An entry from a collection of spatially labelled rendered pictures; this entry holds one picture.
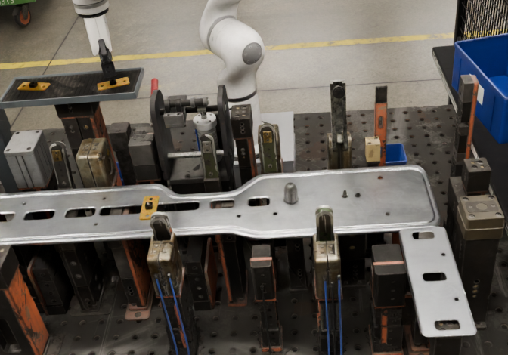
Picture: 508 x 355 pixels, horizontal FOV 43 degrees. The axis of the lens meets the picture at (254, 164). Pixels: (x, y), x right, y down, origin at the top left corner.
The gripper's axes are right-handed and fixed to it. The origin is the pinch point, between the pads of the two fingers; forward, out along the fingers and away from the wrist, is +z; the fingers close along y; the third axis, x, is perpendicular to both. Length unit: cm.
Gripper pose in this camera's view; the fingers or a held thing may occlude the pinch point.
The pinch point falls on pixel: (107, 65)
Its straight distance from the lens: 175.6
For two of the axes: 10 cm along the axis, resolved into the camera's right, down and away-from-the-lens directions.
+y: 2.8, 5.6, -7.8
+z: 1.0, 7.9, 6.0
